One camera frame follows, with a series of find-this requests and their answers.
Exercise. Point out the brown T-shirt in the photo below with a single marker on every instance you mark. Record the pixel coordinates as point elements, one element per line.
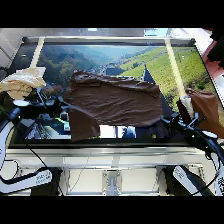
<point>116,103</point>

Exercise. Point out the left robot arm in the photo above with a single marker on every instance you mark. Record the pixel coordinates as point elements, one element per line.
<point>6,140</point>

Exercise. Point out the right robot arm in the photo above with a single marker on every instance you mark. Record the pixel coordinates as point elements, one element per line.
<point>196,133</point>

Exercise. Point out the beige garment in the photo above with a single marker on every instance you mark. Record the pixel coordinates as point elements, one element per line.
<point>23,81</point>

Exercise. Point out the reddish brown garment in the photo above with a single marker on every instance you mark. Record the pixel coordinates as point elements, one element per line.
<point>208,110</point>

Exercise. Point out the silver frame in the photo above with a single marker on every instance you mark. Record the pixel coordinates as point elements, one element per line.
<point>113,160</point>

